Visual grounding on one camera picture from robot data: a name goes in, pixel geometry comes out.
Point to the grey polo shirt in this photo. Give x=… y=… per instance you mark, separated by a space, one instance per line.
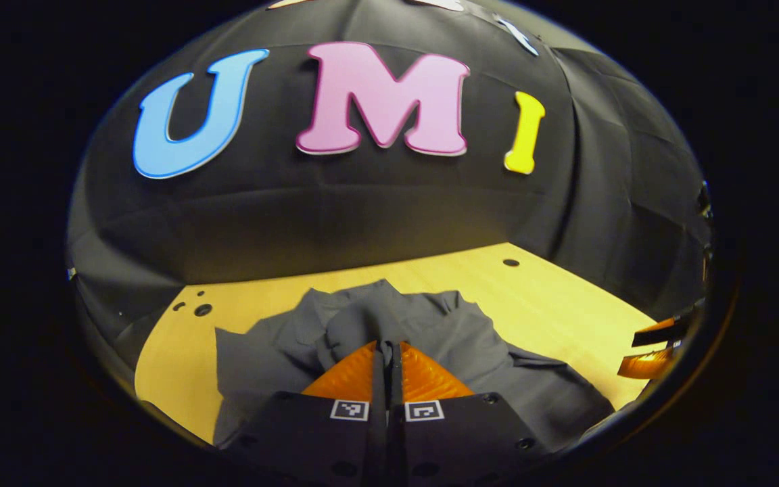
x=281 y=352

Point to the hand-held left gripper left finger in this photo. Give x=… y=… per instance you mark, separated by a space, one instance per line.
x=322 y=439

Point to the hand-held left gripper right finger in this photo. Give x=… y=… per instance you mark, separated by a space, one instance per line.
x=457 y=439

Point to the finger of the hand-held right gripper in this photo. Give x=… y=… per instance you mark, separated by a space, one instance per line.
x=660 y=333
x=646 y=365

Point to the black backdrop cloth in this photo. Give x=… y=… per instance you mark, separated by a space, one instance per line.
x=376 y=203

